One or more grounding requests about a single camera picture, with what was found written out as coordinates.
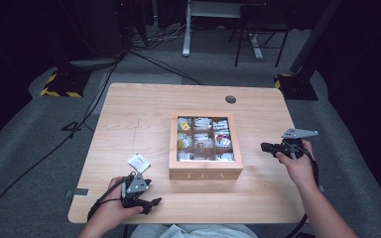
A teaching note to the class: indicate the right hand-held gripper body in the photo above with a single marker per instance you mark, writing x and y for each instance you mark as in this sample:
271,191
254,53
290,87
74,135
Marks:
292,145

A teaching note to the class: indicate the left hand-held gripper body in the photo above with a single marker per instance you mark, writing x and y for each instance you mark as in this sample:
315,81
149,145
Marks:
135,186

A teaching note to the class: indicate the person's right hand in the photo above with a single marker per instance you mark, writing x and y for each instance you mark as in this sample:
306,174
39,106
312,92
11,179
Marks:
297,170

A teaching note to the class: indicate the person's left hand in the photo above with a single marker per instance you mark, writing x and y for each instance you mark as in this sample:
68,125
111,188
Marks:
115,208

